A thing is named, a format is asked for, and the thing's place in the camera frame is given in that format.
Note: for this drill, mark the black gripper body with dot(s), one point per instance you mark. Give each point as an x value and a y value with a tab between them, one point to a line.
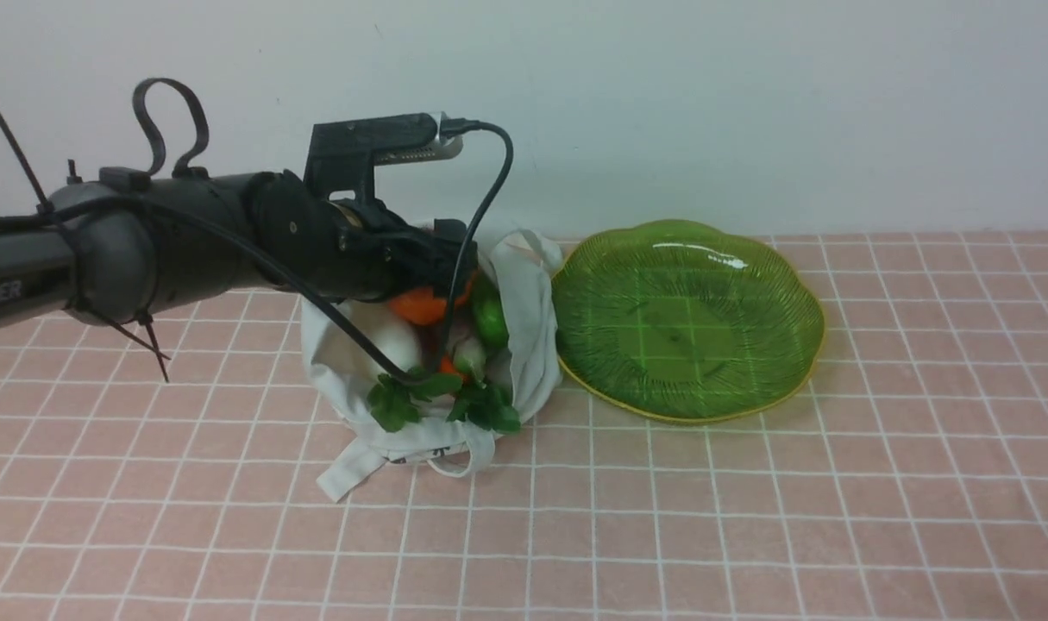
372	255

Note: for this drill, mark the orange pumpkin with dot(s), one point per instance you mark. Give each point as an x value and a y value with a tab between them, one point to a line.
420	306

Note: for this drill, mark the white cloth tote bag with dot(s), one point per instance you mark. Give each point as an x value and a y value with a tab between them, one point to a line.
521	265

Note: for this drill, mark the white radish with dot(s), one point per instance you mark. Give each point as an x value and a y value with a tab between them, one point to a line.
395	338

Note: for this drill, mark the green cucumber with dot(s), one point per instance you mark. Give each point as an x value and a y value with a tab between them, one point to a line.
487	313

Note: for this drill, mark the purple eggplant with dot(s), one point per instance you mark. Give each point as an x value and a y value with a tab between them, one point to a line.
467	352

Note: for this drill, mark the orange carrot with leaves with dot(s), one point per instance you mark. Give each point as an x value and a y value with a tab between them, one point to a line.
480	402

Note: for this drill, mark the green transparent plastic plate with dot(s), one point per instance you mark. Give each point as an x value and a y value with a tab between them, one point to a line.
685	324

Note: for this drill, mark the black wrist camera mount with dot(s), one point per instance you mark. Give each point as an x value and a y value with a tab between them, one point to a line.
342	155

